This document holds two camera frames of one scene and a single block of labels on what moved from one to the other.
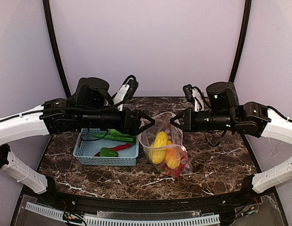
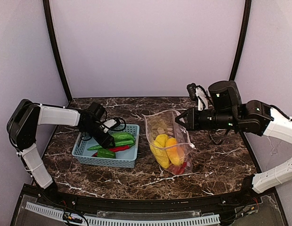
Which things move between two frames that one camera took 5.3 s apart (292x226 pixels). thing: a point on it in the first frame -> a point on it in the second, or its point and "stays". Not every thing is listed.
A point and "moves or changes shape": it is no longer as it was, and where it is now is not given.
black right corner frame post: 247,10 stays
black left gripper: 132,121 -> 104,140
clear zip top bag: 162,143 moves or changes shape
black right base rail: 257,166 stays
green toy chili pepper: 118,135 -> 117,143
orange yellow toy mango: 172,156 moves or changes shape
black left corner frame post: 47,12 stays
